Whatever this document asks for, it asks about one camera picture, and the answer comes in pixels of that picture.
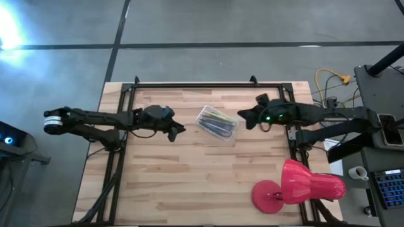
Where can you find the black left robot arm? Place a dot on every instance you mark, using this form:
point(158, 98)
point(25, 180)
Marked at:
point(94, 116)

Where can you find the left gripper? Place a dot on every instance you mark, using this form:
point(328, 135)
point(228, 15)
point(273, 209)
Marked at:
point(156, 116)

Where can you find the black device with blue light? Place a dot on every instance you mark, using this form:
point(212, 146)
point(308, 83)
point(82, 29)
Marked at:
point(15, 134)

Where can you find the pink desk lamp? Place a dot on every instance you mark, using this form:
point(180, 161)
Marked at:
point(300, 186)

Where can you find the black frame clamp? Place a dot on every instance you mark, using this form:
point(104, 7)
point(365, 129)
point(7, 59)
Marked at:
point(253, 80)
point(136, 80)

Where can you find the black pole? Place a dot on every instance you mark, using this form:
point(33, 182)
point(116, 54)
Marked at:
point(386, 60)

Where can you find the clear plastic supply box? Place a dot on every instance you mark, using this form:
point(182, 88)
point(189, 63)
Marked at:
point(202, 118)

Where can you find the caster wheel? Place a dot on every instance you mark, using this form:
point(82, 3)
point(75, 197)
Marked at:
point(367, 211)

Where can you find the black smartphone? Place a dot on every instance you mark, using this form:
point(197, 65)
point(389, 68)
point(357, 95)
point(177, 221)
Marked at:
point(389, 132)

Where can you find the white cup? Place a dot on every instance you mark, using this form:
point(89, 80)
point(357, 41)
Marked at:
point(356, 172)

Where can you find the black metal table frame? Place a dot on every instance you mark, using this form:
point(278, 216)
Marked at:
point(205, 85)

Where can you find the white paper sheet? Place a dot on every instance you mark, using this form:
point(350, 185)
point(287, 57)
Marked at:
point(338, 168)

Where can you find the backlit keyboard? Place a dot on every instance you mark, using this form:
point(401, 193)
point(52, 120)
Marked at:
point(391, 189)

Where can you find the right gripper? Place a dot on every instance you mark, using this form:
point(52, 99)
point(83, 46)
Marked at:
point(277, 110)

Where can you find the yellow pen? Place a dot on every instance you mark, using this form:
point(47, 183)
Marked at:
point(221, 115)

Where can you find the dark grey desk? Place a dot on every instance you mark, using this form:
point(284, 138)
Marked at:
point(375, 91)

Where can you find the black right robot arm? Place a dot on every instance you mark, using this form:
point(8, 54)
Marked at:
point(331, 112)

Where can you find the black diagonal bar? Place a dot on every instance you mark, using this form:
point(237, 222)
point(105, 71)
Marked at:
point(344, 154)

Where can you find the grey metal stand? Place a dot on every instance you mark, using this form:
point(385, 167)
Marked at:
point(22, 154)

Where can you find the black power adapter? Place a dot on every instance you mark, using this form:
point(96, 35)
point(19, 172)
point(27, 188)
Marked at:
point(331, 102)

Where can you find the silver metal bracket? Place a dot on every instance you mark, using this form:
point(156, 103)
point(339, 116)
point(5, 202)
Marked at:
point(292, 134)

